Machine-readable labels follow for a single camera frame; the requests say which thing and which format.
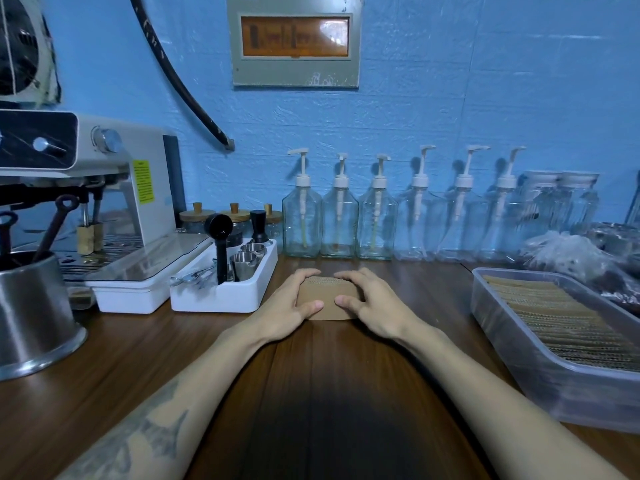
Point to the person's left hand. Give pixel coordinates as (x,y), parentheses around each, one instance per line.
(280,309)

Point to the person's right hand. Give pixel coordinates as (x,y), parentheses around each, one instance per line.
(375,309)

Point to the person's right thumb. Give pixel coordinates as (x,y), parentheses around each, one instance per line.
(347,303)

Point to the person's left thumb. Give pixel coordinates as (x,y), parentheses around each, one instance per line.
(309,308)

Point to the brown cardboard cup sleeve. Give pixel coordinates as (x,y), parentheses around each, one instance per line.
(327,297)

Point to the person's right forearm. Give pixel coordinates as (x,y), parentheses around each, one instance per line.
(490,414)

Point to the person's left forearm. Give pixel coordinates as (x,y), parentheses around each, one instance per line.
(170,394)

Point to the metal filter basket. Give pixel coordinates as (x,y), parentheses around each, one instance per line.
(242,267)
(252,249)

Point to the white accessory organizer tray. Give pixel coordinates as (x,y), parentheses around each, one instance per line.
(225,297)

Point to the row of glass pump bottles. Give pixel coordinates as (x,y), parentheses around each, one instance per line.
(380,224)

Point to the glass jar with wooden lid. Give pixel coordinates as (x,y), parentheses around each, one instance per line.
(274,222)
(196,219)
(239,219)

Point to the black coffee tamper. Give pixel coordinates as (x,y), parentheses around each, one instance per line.
(258,224)

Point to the metal cleaning tool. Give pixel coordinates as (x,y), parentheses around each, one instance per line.
(192,277)

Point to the clear plastic container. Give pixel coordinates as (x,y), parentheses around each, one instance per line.
(530,364)

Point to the stack of cardboard sleeves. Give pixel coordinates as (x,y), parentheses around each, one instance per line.
(565,319)

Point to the glass jar with white lid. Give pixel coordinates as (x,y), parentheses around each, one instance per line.
(542,204)
(580,204)

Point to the white espresso machine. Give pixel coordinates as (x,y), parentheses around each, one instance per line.
(125,184)

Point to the clear plastic bag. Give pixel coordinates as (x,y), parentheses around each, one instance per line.
(580,259)

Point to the grey electrical panel box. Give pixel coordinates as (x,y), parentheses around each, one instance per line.
(295,44)

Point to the stainless steel bucket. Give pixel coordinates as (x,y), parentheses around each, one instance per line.
(35,319)

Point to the wall exhaust fan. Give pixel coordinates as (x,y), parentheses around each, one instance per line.
(25,49)

